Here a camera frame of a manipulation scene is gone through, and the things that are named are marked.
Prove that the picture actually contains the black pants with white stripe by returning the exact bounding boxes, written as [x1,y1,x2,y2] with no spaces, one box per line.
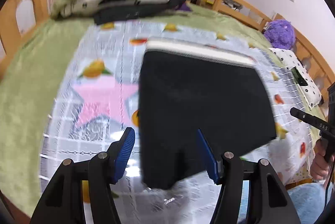
[139,38,277,190]

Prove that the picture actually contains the person right hand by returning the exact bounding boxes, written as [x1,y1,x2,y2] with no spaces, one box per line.
[310,139,334,181]

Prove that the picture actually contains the white floral pillow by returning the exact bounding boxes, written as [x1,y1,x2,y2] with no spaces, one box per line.
[270,48,322,109]

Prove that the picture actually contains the purple plush toy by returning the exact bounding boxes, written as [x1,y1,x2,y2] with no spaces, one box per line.
[263,19,296,50]

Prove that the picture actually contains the fruit print plastic tablecloth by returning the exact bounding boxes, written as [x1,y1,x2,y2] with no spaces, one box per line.
[39,17,314,223]

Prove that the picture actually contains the green bed sheet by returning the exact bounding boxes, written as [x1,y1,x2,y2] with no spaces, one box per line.
[0,3,328,217]

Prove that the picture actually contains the purple white cushion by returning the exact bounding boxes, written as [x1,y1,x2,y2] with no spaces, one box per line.
[176,3,192,12]

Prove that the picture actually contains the black jacket on bed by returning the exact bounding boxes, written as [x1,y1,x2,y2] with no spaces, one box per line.
[93,0,188,25]

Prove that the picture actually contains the wooden bed frame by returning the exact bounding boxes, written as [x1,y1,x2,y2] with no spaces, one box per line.
[1,0,334,110]

